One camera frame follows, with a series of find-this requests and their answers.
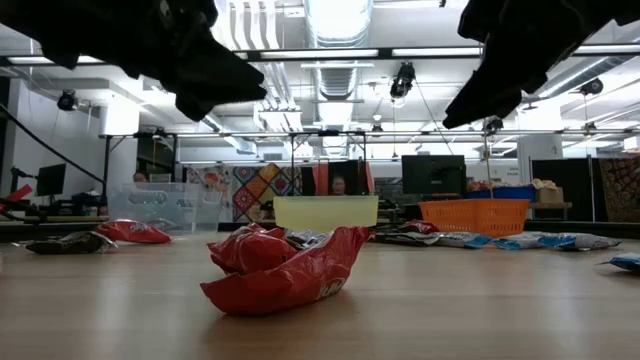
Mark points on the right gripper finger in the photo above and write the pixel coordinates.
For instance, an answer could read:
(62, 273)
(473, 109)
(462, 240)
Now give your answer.
(500, 80)

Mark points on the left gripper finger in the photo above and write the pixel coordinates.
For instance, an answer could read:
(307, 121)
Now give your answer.
(215, 70)
(197, 107)

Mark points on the clear plastic bin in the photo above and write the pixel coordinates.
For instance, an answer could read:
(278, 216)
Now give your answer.
(200, 205)

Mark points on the brown Hershey's mini bar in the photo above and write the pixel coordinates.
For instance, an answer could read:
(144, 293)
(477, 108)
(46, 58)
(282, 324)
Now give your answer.
(405, 239)
(165, 225)
(70, 243)
(305, 239)

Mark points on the red KitKat mini bar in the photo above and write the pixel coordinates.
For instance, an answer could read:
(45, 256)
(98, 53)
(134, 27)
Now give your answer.
(132, 232)
(290, 280)
(250, 252)
(420, 226)

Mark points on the blue white mini bar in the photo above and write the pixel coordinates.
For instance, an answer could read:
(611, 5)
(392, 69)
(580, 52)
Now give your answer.
(590, 241)
(625, 262)
(525, 241)
(462, 240)

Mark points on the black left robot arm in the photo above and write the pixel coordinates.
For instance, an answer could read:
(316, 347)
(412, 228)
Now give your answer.
(50, 30)

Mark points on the black ceiling spotlight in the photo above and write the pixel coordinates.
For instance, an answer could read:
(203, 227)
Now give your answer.
(402, 80)
(493, 125)
(67, 100)
(591, 86)

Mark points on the white strip light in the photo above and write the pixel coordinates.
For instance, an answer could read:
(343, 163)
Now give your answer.
(90, 59)
(610, 49)
(320, 53)
(435, 51)

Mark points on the white printed cloth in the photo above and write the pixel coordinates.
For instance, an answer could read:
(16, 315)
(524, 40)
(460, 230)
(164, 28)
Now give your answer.
(212, 175)

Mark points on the person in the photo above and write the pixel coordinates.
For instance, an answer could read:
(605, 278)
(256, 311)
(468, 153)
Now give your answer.
(338, 185)
(140, 177)

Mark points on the colourful patchwork quilt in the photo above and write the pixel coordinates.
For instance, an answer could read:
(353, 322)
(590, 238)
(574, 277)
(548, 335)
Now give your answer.
(257, 187)

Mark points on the blue storage bin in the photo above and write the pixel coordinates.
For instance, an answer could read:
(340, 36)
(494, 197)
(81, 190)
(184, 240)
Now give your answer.
(505, 194)

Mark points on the large black monitor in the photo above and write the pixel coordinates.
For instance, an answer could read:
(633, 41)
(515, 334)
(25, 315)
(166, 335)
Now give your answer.
(432, 175)

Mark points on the black overhead beam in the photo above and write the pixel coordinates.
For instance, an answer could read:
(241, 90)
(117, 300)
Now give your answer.
(385, 51)

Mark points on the dark partition panel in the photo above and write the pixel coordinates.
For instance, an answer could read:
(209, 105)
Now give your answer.
(575, 180)

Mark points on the cardboard box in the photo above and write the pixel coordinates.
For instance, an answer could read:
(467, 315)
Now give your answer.
(549, 195)

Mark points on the small wooden table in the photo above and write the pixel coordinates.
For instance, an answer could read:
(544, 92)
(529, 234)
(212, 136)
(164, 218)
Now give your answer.
(550, 205)

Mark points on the orange plastic basket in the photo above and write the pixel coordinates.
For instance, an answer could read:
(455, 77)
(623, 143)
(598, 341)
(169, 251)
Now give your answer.
(475, 217)

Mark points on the orange curtain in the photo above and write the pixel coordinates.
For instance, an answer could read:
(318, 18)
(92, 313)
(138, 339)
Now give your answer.
(320, 180)

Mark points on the small black monitor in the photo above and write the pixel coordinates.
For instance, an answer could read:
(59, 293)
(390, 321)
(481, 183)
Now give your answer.
(50, 180)

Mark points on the brown patterned rug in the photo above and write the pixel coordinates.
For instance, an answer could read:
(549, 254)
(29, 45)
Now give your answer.
(622, 190)

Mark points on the yellow plastic bin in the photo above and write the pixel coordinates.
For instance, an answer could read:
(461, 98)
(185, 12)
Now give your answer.
(325, 212)

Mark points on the red background object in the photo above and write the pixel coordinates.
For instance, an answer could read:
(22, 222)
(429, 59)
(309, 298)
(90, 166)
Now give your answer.
(17, 195)

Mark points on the black background station frame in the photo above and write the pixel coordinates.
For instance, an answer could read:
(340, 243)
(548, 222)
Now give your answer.
(225, 134)

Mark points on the white ceiling air duct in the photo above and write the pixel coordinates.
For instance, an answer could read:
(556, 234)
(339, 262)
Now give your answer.
(235, 142)

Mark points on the silver slanted duct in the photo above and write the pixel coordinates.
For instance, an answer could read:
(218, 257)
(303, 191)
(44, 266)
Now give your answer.
(575, 80)

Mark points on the silver ceiling duct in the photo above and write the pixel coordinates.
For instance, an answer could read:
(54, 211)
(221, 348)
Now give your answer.
(337, 80)

